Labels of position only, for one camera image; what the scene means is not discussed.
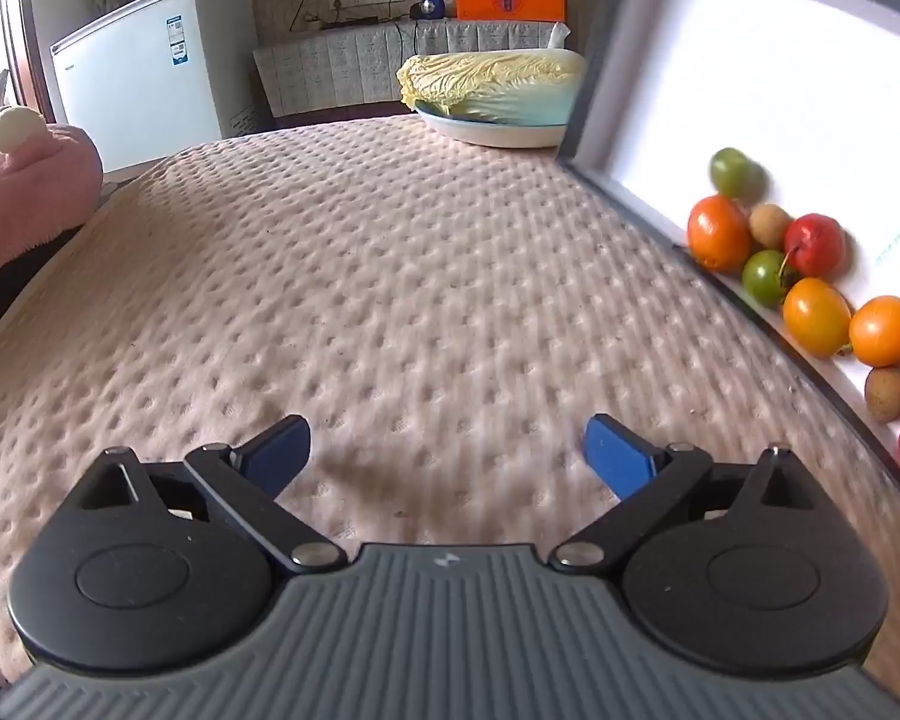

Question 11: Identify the black power strip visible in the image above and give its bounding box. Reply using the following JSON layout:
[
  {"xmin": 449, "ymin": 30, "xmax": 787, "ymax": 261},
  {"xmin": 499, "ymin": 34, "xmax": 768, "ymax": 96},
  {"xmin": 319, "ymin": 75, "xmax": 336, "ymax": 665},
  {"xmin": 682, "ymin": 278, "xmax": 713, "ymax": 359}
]
[{"xmin": 304, "ymin": 11, "xmax": 382, "ymax": 31}]

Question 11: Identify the small brown fruit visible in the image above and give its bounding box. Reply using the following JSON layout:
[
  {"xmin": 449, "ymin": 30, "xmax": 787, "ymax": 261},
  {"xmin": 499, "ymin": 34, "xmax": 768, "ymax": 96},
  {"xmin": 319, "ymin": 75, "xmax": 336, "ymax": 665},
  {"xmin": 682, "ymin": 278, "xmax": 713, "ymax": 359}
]
[
  {"xmin": 865, "ymin": 366, "xmax": 900, "ymax": 423},
  {"xmin": 748, "ymin": 204, "xmax": 792, "ymax": 251}
]

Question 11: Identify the smooth small orange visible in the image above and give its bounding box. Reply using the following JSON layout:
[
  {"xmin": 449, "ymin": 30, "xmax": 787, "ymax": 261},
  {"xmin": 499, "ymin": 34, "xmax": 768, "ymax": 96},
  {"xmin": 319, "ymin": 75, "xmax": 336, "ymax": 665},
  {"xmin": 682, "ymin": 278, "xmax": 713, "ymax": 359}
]
[{"xmin": 849, "ymin": 295, "xmax": 900, "ymax": 367}]

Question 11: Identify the dark orange mandarin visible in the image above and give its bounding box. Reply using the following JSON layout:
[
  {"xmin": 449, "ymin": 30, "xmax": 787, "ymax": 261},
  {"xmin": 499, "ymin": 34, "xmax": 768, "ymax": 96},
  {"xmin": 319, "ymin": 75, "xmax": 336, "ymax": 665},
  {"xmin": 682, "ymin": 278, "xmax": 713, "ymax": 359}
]
[{"xmin": 687, "ymin": 195, "xmax": 753, "ymax": 273}]

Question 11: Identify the white chest fridge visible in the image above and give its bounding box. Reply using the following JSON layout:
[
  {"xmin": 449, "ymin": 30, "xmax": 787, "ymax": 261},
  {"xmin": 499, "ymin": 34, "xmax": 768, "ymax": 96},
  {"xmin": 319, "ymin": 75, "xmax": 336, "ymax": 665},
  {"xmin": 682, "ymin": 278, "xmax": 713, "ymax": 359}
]
[{"xmin": 51, "ymin": 0, "xmax": 260, "ymax": 173}]

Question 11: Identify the cloth-covered cabinet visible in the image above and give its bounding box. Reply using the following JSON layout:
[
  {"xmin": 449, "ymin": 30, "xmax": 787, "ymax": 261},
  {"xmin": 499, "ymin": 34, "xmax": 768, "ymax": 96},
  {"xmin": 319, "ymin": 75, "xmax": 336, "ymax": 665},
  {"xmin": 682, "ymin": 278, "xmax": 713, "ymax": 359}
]
[{"xmin": 253, "ymin": 19, "xmax": 571, "ymax": 121}]

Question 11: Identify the white and blue plate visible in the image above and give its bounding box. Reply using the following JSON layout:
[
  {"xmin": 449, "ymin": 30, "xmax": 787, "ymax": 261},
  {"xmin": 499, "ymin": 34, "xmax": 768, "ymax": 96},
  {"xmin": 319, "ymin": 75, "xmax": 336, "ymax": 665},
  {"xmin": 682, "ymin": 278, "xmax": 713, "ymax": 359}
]
[{"xmin": 414, "ymin": 101, "xmax": 571, "ymax": 149}]

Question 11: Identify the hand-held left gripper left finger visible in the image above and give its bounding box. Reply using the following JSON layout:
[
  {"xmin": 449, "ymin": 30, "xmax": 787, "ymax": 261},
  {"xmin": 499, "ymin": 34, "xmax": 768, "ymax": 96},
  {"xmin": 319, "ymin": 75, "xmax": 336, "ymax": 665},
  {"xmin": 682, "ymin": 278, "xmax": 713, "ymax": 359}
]
[{"xmin": 77, "ymin": 415, "xmax": 348, "ymax": 578}]

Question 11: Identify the pink quilted table cover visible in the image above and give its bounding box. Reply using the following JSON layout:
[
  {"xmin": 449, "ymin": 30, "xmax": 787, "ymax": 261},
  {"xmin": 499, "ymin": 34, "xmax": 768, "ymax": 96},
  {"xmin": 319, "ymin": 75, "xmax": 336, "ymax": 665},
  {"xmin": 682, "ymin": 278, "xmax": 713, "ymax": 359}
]
[{"xmin": 0, "ymin": 116, "xmax": 900, "ymax": 691}]

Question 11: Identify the white pompom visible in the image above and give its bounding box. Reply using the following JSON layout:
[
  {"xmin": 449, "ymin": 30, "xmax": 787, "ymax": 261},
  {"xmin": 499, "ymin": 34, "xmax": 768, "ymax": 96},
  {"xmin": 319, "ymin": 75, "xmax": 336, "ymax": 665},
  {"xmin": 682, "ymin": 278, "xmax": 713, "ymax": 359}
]
[{"xmin": 0, "ymin": 106, "xmax": 46, "ymax": 151}]

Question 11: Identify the pink plush cushion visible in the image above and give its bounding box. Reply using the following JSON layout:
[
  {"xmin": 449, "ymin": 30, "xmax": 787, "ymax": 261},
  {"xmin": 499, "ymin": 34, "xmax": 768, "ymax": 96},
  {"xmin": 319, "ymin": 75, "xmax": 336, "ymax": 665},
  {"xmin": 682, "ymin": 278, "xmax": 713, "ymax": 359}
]
[{"xmin": 0, "ymin": 122, "xmax": 104, "ymax": 293}]

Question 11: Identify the green tomato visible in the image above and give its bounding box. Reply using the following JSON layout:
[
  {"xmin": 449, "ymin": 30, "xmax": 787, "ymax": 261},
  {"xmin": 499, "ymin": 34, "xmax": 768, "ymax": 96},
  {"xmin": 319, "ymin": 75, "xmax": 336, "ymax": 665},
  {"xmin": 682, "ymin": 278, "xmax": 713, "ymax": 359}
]
[
  {"xmin": 742, "ymin": 249, "xmax": 796, "ymax": 307},
  {"xmin": 710, "ymin": 148, "xmax": 766, "ymax": 200}
]

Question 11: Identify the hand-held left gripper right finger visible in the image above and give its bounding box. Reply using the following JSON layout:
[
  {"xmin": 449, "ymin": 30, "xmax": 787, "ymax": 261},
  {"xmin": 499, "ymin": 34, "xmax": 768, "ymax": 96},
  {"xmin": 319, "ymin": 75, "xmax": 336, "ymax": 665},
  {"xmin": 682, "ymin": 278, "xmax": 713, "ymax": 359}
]
[{"xmin": 549, "ymin": 414, "xmax": 824, "ymax": 577}]

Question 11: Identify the yellow-orange orange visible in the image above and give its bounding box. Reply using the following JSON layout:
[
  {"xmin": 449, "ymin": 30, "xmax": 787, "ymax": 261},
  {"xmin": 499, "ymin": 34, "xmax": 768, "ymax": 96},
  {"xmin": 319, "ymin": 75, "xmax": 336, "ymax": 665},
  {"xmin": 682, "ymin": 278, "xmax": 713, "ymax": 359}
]
[{"xmin": 782, "ymin": 277, "xmax": 852, "ymax": 359}]

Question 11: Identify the grey shallow box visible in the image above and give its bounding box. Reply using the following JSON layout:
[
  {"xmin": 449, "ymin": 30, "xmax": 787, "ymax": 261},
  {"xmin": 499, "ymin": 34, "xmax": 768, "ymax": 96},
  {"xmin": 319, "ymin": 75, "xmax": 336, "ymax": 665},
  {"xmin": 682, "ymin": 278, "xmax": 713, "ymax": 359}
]
[{"xmin": 557, "ymin": 0, "xmax": 900, "ymax": 515}]

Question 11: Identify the napa cabbage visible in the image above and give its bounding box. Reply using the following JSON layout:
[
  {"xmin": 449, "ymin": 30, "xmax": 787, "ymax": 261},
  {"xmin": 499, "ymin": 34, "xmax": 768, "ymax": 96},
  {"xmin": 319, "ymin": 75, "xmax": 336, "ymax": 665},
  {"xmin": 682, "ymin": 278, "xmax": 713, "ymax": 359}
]
[{"xmin": 397, "ymin": 51, "xmax": 590, "ymax": 125}]

